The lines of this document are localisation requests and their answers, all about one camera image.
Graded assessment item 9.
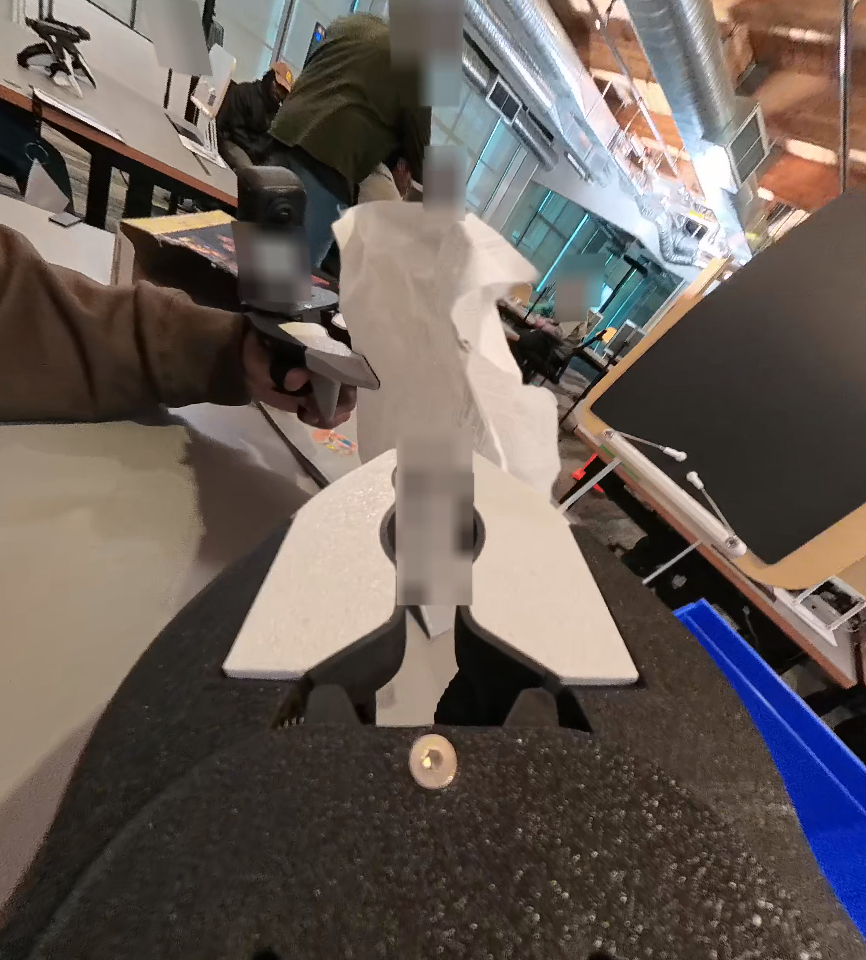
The grey desk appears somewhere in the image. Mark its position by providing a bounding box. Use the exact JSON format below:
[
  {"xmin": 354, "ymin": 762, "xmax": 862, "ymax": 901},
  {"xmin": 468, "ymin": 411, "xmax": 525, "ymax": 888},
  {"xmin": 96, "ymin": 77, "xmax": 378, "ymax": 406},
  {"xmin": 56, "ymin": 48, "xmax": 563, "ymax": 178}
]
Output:
[{"xmin": 0, "ymin": 176, "xmax": 344, "ymax": 871}]

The white printed paper bag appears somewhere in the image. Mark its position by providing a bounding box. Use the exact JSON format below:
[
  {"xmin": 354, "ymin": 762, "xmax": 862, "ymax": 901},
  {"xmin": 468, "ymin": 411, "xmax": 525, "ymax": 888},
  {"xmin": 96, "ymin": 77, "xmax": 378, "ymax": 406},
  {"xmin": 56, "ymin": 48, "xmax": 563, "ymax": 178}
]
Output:
[{"xmin": 331, "ymin": 201, "xmax": 563, "ymax": 505}]

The blue plastic bin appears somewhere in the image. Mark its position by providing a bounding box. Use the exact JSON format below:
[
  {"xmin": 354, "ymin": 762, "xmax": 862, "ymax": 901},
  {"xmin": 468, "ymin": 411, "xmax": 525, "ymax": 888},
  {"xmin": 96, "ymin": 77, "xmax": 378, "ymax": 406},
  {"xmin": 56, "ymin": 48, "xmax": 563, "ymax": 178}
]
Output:
[{"xmin": 673, "ymin": 598, "xmax": 866, "ymax": 960}]

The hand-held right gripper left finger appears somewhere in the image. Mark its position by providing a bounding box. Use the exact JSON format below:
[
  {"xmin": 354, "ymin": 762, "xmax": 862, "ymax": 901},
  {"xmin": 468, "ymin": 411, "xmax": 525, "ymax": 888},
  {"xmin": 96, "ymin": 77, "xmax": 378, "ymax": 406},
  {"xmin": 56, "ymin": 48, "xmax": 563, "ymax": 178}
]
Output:
[{"xmin": 223, "ymin": 450, "xmax": 409, "ymax": 681}]

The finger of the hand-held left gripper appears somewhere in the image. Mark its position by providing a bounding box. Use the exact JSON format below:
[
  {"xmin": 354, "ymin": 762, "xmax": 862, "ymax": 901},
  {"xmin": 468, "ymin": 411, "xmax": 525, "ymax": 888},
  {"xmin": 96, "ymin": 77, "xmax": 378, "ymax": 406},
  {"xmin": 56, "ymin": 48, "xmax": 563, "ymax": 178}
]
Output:
[{"xmin": 279, "ymin": 322, "xmax": 381, "ymax": 391}]

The person's left hand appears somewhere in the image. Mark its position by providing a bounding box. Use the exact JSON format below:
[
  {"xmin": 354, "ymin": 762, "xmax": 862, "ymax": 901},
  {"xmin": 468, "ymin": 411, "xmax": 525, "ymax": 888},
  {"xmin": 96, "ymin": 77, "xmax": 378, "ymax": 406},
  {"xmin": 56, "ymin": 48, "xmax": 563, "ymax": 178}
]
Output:
[{"xmin": 241, "ymin": 332, "xmax": 360, "ymax": 431}]

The metal air vent grille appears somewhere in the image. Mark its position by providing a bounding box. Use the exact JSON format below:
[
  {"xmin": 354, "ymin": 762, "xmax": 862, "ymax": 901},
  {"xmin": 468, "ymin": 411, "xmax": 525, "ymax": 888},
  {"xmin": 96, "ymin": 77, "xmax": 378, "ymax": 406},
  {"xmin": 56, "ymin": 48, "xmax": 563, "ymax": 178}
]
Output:
[{"xmin": 724, "ymin": 103, "xmax": 773, "ymax": 190}]

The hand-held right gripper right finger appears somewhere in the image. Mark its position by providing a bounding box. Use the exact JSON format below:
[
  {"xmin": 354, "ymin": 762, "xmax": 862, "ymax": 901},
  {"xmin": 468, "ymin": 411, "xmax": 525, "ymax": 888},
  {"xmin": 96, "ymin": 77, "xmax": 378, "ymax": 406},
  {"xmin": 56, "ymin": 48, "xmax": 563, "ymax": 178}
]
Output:
[{"xmin": 459, "ymin": 466, "xmax": 640, "ymax": 685}]

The person's left forearm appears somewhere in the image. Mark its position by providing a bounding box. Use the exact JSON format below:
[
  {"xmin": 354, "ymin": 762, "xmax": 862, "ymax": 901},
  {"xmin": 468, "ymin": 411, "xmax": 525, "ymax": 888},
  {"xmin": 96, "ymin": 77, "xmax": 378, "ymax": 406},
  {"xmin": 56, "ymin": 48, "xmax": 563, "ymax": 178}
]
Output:
[{"xmin": 0, "ymin": 216, "xmax": 255, "ymax": 426}]

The corrugated silver duct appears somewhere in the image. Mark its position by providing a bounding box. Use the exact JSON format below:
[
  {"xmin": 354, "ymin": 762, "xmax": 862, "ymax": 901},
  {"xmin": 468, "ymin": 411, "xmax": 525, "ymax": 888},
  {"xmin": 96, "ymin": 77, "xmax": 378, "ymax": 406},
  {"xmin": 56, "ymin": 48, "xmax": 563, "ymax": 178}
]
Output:
[{"xmin": 622, "ymin": 0, "xmax": 743, "ymax": 145}]

